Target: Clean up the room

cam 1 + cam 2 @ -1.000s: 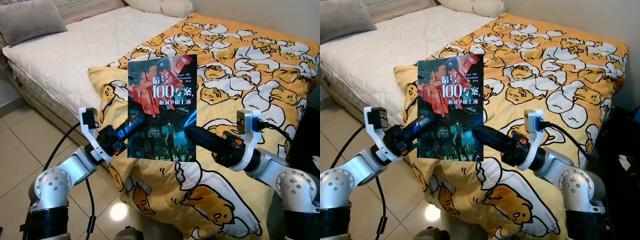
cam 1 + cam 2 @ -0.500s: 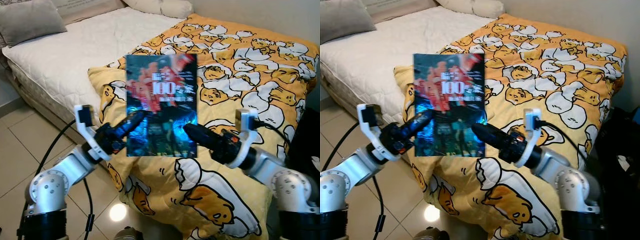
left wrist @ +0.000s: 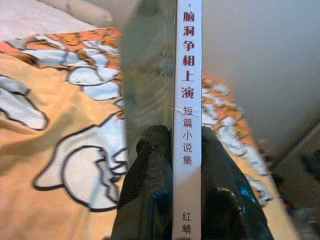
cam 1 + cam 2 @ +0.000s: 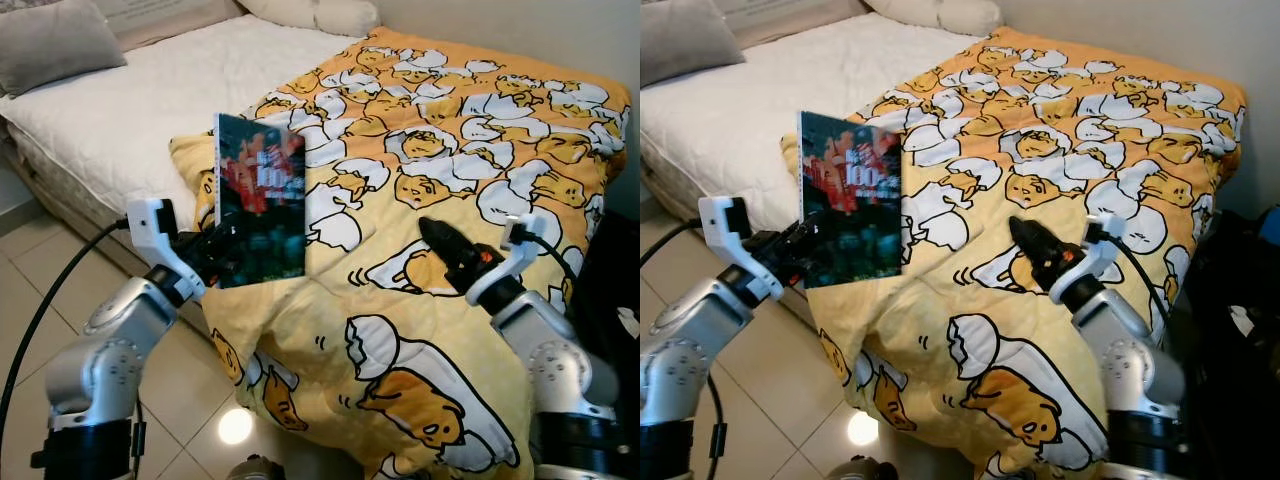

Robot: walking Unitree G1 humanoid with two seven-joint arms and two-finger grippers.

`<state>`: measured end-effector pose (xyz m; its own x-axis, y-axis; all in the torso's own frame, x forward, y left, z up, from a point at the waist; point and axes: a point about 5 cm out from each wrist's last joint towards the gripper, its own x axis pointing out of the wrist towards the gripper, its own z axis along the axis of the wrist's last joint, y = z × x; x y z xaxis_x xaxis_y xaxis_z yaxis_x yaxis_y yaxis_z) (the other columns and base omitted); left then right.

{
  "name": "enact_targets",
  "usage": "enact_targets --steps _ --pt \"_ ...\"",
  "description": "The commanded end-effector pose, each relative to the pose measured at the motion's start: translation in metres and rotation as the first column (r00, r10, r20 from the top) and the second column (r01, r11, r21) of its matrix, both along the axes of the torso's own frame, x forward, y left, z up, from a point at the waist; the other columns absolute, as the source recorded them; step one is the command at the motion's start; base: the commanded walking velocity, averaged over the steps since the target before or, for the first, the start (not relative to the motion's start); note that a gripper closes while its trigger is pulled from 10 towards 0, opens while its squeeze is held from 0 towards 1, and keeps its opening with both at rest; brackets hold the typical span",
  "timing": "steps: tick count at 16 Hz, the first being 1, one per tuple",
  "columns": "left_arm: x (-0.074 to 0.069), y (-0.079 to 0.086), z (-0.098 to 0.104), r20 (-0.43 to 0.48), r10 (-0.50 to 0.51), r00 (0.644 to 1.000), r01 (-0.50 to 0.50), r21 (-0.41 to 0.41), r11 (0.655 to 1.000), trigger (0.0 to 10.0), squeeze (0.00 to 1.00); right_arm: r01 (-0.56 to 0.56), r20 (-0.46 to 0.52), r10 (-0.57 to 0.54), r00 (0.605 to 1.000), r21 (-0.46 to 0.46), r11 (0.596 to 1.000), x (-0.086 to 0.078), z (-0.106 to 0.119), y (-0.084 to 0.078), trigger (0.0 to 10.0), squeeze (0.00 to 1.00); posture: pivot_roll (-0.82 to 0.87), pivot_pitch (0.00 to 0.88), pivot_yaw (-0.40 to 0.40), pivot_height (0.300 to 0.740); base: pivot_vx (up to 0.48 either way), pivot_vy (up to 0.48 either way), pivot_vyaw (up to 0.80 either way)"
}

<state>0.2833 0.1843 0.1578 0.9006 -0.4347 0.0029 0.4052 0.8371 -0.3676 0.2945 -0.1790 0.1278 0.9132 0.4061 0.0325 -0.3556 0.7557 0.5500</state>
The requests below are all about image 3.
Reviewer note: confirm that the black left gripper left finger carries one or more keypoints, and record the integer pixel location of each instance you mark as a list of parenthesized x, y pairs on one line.
[(147, 187)]

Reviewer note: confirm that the yellow cartoon print blanket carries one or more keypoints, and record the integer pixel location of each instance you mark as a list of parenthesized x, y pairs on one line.
[(50, 155)]

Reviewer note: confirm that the white quilted bedsheet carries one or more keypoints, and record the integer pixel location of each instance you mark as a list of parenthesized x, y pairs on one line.
[(25, 20)]

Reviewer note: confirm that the dark cover book white spine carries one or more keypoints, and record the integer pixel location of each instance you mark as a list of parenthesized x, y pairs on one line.
[(187, 100)]

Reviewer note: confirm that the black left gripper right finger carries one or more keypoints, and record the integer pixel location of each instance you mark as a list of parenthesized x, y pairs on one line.
[(225, 200)]

